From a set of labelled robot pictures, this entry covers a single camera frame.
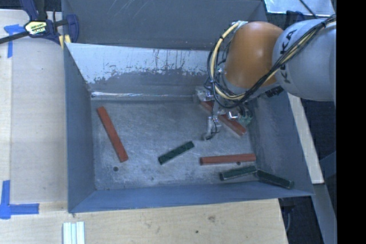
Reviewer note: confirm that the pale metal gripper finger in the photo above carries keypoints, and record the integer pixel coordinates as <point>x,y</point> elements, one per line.
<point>209,128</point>
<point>217,124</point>

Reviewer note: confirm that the red-brown flat block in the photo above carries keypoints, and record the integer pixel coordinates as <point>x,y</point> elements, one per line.
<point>235,126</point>
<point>227,159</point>
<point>112,134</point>

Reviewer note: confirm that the dark green flat block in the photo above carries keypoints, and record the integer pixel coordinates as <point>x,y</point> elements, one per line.
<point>176,152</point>
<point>275,179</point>
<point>237,172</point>

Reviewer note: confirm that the grey metal bin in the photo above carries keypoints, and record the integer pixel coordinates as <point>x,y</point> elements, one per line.
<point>160,128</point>

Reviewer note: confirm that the black cylinder on white bracket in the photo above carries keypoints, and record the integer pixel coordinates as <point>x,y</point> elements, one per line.
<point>274,91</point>

